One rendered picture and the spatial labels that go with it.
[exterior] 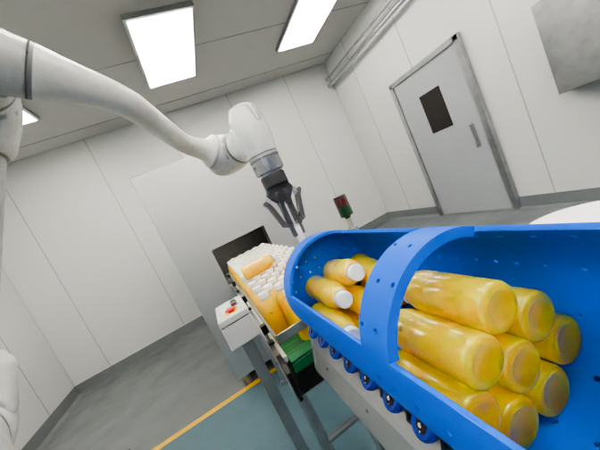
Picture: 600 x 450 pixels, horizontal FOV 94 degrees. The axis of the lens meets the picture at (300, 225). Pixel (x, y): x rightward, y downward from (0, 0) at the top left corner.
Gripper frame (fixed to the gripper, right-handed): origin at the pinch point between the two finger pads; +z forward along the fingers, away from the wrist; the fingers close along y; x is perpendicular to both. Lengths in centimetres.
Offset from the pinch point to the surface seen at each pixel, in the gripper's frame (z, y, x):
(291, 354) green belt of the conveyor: 34.2, 17.5, -6.9
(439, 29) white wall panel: -116, -326, -176
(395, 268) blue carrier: 2, 6, 50
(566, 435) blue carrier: 28, -2, 59
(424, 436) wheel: 28, 10, 47
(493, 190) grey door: 95, -321, -180
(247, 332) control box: 21.3, 26.4, -9.4
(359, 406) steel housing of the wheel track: 37.2, 12.1, 24.3
